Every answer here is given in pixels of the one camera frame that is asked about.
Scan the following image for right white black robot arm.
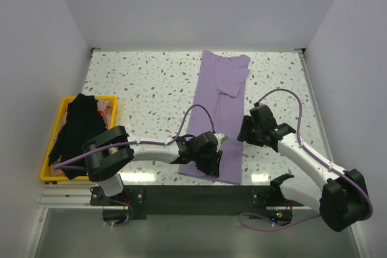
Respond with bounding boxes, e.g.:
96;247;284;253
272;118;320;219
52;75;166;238
238;103;372;232

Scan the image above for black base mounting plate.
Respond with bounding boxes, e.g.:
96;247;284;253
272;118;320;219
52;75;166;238
90;185;293;225

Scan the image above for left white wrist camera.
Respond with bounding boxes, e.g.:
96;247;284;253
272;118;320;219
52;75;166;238
214;132;228;147

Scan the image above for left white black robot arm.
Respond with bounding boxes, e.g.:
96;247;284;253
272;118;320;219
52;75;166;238
82;126;228;205

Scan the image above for yellow plastic tray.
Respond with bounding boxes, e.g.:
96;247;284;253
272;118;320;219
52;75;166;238
40;94;118;182

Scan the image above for black t shirt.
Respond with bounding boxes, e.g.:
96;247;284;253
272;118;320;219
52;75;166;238
49;94;107;179

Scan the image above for purple t shirt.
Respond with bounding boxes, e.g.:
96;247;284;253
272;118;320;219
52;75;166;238
178;50;250;184

